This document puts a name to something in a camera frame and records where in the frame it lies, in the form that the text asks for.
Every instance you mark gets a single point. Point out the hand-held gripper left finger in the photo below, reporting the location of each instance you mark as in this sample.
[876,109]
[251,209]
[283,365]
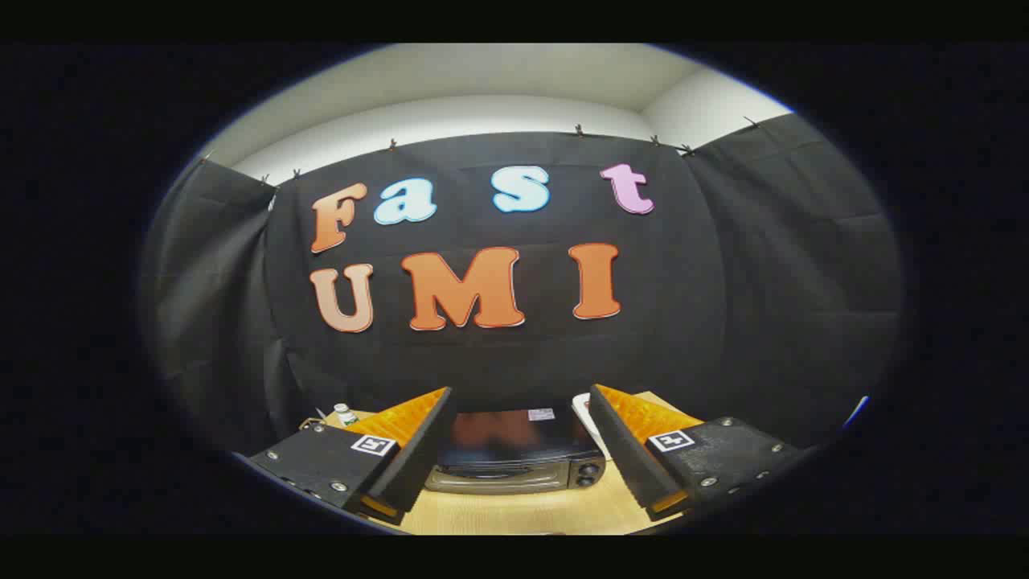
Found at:
[418,450]

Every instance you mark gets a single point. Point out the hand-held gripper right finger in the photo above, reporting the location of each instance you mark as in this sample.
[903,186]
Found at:
[623,450]

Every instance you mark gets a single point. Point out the black toaster oven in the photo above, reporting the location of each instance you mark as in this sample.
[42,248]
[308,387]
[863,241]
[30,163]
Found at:
[514,450]

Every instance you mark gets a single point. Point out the white toaster appliance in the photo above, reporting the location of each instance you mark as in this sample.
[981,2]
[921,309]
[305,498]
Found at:
[584,410]

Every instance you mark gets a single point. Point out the white bottle green cap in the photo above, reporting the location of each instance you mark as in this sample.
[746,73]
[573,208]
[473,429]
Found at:
[346,415]

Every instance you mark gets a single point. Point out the black backdrop cloth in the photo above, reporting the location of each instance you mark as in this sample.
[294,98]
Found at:
[764,281]

